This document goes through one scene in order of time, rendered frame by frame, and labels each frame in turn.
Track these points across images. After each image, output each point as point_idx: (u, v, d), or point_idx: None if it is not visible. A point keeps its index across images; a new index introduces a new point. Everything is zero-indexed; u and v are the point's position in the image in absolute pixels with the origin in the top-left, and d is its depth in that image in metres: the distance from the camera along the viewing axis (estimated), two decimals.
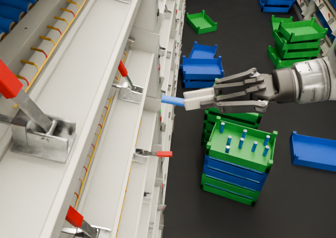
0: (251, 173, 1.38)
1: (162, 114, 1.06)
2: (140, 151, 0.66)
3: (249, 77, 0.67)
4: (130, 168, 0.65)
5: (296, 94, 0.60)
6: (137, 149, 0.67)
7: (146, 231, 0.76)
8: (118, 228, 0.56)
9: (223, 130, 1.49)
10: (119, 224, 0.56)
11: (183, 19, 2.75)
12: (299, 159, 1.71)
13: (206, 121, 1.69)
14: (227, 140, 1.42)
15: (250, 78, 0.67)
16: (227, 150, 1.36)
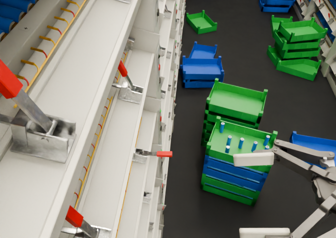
0: (251, 173, 1.38)
1: (162, 114, 1.06)
2: (140, 151, 0.66)
3: None
4: (130, 168, 0.65)
5: None
6: (137, 149, 0.67)
7: (146, 231, 0.76)
8: (118, 228, 0.56)
9: (223, 130, 1.49)
10: (119, 224, 0.56)
11: (183, 19, 2.75)
12: None
13: (206, 121, 1.69)
14: (227, 140, 1.42)
15: None
16: (227, 150, 1.36)
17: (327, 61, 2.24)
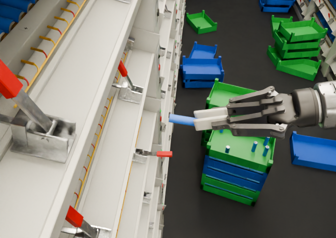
0: (251, 173, 1.38)
1: (162, 114, 1.06)
2: (140, 151, 0.66)
3: (266, 96, 0.62)
4: (130, 168, 0.65)
5: (318, 119, 0.54)
6: (137, 149, 0.67)
7: (146, 231, 0.76)
8: (118, 228, 0.56)
9: (223, 130, 1.49)
10: (119, 224, 0.56)
11: (183, 19, 2.75)
12: (299, 159, 1.71)
13: None
14: (185, 118, 0.63)
15: (267, 97, 0.62)
16: (227, 150, 1.36)
17: (327, 61, 2.24)
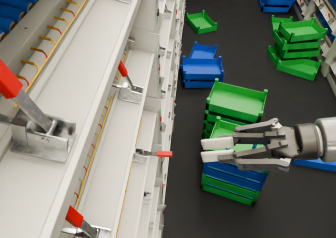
0: (251, 173, 1.38)
1: (162, 114, 1.06)
2: (140, 151, 0.66)
3: (278, 163, 0.58)
4: (130, 168, 0.65)
5: None
6: (137, 149, 0.67)
7: (146, 231, 0.76)
8: (118, 228, 0.56)
9: None
10: (119, 224, 0.56)
11: (183, 19, 2.75)
12: (299, 159, 1.71)
13: (206, 121, 1.69)
14: None
15: (278, 161, 0.58)
16: (227, 150, 1.36)
17: (327, 61, 2.24)
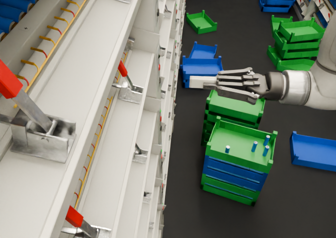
0: (251, 173, 1.38)
1: (162, 114, 1.06)
2: None
3: (249, 96, 0.74)
4: None
5: None
6: None
7: (146, 231, 0.76)
8: None
9: None
10: None
11: (183, 19, 2.75)
12: (299, 159, 1.71)
13: (206, 121, 1.69)
14: None
15: (249, 95, 0.74)
16: (227, 150, 1.36)
17: None
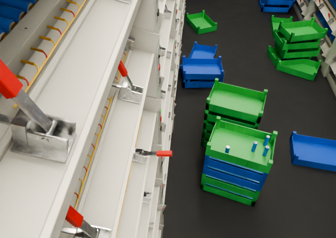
0: (251, 173, 1.38)
1: (162, 114, 1.06)
2: (140, 151, 0.66)
3: None
4: (130, 168, 0.65)
5: None
6: (137, 149, 0.67)
7: (146, 231, 0.76)
8: (118, 228, 0.55)
9: None
10: (118, 224, 0.56)
11: (183, 19, 2.75)
12: (299, 159, 1.71)
13: (206, 121, 1.69)
14: None
15: None
16: (227, 150, 1.36)
17: (327, 61, 2.24)
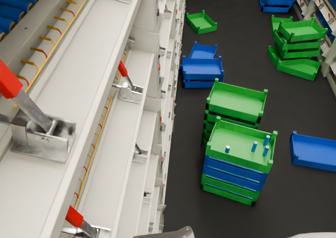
0: (251, 173, 1.38)
1: (162, 114, 1.06)
2: None
3: None
4: None
5: None
6: None
7: (146, 231, 0.76)
8: None
9: None
10: None
11: (183, 19, 2.75)
12: (299, 159, 1.71)
13: (206, 121, 1.69)
14: None
15: None
16: (227, 150, 1.36)
17: (327, 61, 2.24)
